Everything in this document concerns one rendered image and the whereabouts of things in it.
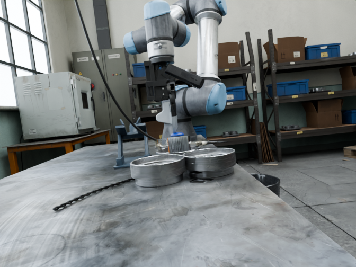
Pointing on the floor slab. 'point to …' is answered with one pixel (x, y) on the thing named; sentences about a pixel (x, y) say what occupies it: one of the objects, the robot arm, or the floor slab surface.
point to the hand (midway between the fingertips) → (176, 128)
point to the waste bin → (269, 182)
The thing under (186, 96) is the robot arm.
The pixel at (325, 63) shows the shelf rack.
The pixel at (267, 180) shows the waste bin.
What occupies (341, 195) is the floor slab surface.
